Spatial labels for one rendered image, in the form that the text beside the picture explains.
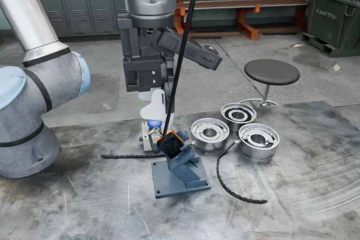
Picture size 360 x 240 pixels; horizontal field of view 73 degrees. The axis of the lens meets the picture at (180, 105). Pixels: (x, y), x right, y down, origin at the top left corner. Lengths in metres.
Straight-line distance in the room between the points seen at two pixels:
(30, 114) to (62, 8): 3.35
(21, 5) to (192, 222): 0.60
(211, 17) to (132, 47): 4.19
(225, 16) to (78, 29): 2.44
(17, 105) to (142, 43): 0.34
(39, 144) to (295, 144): 0.67
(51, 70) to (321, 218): 0.68
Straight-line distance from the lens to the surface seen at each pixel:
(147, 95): 0.49
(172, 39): 0.39
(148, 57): 0.40
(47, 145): 0.71
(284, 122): 0.83
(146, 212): 0.57
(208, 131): 0.71
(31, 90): 0.64
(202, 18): 4.51
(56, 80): 0.67
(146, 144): 0.66
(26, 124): 0.66
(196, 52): 0.40
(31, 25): 0.68
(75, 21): 3.96
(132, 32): 0.39
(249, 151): 0.67
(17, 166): 0.70
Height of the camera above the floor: 1.27
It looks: 34 degrees down
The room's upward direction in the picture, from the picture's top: straight up
